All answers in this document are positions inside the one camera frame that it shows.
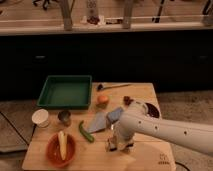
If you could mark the dark red bowl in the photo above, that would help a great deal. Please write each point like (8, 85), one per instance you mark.
(153, 111)

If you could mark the small metal cup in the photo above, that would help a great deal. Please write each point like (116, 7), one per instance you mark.
(64, 117)

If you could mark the blue sponge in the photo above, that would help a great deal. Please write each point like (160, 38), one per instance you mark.
(114, 115)

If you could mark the brown grapes cluster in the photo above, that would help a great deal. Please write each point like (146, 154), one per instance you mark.
(127, 100)

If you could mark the green plastic tray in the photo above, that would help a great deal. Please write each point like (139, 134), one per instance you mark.
(66, 92)

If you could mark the grey blue cloth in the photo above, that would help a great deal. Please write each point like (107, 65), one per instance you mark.
(98, 123)

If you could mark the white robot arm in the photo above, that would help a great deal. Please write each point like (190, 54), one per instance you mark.
(135, 119)

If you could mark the orange fruit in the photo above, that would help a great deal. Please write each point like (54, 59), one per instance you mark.
(102, 100)

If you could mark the green chili pepper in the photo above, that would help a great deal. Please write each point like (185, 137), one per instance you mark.
(84, 133)

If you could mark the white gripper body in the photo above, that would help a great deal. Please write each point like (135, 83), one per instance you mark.
(121, 140)

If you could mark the wooden board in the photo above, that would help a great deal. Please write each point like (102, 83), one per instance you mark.
(147, 154)

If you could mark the white paper cup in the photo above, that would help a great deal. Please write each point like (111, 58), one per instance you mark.
(40, 118)

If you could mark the orange bowl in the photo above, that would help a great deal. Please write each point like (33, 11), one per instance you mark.
(53, 151)

